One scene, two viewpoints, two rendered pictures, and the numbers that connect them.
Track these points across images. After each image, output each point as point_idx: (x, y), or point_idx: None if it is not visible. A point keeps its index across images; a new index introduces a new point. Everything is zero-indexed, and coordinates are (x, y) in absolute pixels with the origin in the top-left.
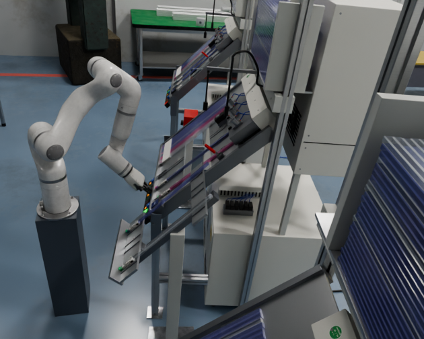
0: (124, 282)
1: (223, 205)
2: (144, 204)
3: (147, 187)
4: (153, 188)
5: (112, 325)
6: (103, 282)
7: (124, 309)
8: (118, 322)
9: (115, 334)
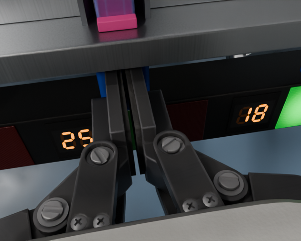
0: (138, 173)
1: None
2: (196, 140)
3: (174, 137)
4: (172, 34)
5: (240, 161)
6: (146, 215)
7: (204, 151)
8: (233, 152)
9: (257, 150)
